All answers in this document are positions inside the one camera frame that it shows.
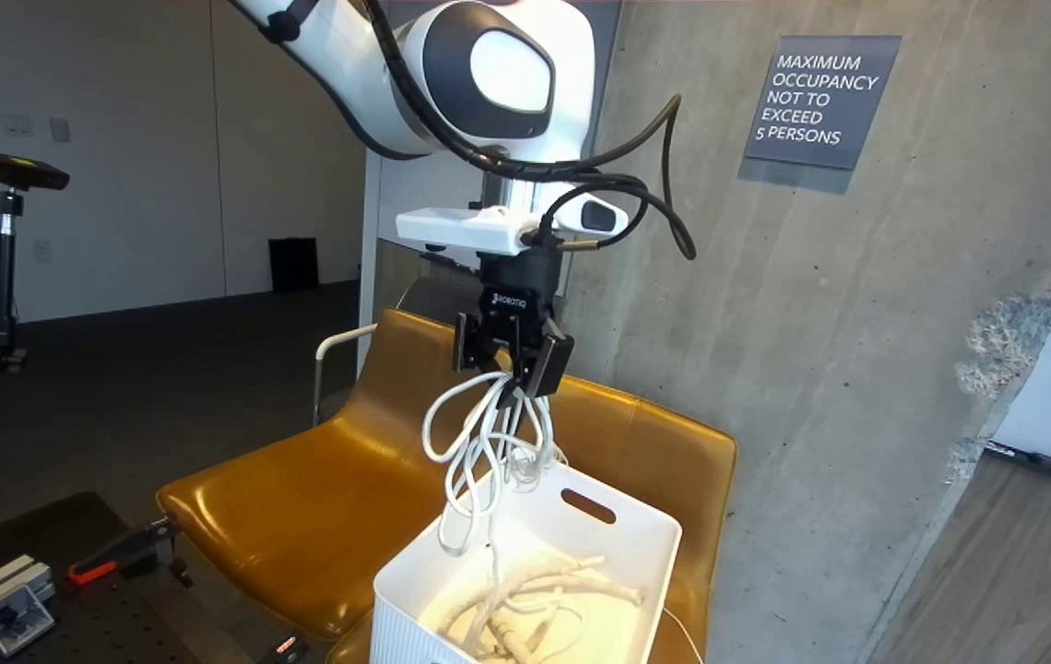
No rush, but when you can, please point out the black clamp with red handle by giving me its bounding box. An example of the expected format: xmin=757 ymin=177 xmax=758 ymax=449
xmin=64 ymin=512 xmax=183 ymax=591

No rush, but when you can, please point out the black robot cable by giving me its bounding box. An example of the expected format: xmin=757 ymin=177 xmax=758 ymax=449
xmin=260 ymin=0 xmax=700 ymax=266

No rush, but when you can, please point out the white plastic basket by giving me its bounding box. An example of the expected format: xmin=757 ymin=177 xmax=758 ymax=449
xmin=368 ymin=443 xmax=684 ymax=664

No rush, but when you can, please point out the thin white wire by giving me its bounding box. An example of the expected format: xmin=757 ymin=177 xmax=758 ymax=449
xmin=656 ymin=605 xmax=708 ymax=664

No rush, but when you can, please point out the grey occupancy sign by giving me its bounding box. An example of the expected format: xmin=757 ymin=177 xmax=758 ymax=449
xmin=737 ymin=34 xmax=907 ymax=196

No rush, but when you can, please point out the black camera on stand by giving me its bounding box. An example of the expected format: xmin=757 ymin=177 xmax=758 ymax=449
xmin=0 ymin=144 xmax=72 ymax=196

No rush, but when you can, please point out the mustard leather chair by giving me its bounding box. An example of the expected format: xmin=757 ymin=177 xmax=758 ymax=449
xmin=150 ymin=307 xmax=518 ymax=644
xmin=325 ymin=368 xmax=742 ymax=664

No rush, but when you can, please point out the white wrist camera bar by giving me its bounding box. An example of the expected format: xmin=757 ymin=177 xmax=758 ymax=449
xmin=392 ymin=189 xmax=651 ymax=263

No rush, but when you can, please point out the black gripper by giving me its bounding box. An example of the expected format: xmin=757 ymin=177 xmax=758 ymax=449
xmin=455 ymin=237 xmax=580 ymax=401

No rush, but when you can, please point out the white string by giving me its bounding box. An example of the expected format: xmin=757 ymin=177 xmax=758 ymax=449
xmin=415 ymin=366 xmax=651 ymax=664

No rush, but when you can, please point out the black bin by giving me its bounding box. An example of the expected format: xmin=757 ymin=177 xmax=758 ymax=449
xmin=265 ymin=232 xmax=319 ymax=294

